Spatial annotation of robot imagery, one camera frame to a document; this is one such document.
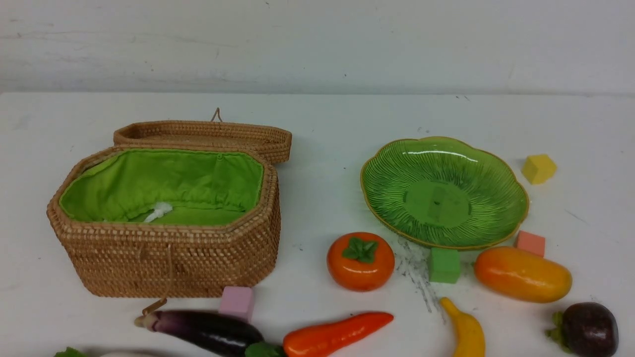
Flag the orange toy persimmon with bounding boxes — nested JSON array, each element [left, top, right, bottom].
[[326, 232, 395, 292]]

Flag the orange toy carrot green leaves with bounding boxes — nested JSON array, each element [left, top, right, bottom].
[[245, 311, 394, 357]]

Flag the purple toy eggplant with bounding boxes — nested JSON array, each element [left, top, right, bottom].
[[134, 310, 264, 357]]

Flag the yellow toy banana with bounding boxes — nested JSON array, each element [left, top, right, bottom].
[[440, 297, 486, 357]]

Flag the orange yellow toy mango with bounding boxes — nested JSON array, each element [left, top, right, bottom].
[[473, 246, 573, 303]]

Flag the white toy radish green leaves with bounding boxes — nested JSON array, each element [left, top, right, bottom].
[[54, 347, 164, 357]]

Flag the dark purple toy mangosteen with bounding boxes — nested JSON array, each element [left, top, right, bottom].
[[545, 302, 619, 357]]

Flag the woven wicker basket lid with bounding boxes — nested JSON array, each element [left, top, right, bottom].
[[113, 108, 292, 164]]

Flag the green leaf-shaped glass plate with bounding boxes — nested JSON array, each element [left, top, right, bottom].
[[359, 136, 530, 250]]

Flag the light pink foam cube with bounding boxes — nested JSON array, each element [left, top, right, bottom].
[[218, 286, 255, 323]]

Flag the green foam cube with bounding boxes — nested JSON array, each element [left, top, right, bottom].
[[427, 247, 461, 284]]

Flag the woven wicker basket green lining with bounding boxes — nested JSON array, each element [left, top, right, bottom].
[[46, 144, 281, 309]]

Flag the yellow foam cube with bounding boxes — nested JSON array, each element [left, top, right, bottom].
[[521, 154, 557, 185]]

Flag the salmon pink foam cube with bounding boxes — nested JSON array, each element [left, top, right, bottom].
[[515, 230, 546, 257]]

